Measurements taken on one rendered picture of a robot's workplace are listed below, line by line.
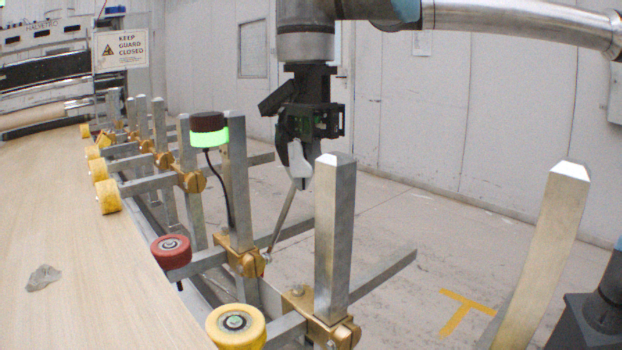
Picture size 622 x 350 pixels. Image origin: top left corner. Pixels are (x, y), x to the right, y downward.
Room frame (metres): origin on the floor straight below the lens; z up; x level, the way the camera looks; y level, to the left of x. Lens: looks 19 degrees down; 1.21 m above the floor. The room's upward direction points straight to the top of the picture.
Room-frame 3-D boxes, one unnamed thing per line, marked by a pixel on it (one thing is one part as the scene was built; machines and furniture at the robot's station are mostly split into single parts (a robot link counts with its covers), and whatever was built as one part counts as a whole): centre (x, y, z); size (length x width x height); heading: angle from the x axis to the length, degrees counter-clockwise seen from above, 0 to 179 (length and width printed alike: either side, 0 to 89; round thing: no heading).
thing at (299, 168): (0.51, 0.02, 1.05); 0.06 x 0.03 x 0.09; 41
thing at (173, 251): (0.50, 0.26, 0.85); 0.08 x 0.08 x 0.11
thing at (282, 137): (0.52, 0.04, 1.09); 0.05 x 0.02 x 0.09; 131
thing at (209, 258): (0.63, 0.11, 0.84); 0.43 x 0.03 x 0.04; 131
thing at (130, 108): (1.31, 0.79, 0.88); 0.03 x 0.03 x 0.48; 41
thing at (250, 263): (0.57, 0.15, 0.85); 0.13 x 0.06 x 0.05; 41
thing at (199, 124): (0.52, 0.17, 1.13); 0.06 x 0.06 x 0.02
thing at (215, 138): (0.52, 0.17, 1.10); 0.06 x 0.06 x 0.02
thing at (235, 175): (0.56, 0.14, 0.90); 0.03 x 0.03 x 0.48; 41
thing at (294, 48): (0.53, 0.01, 1.24); 0.10 x 0.09 x 0.05; 131
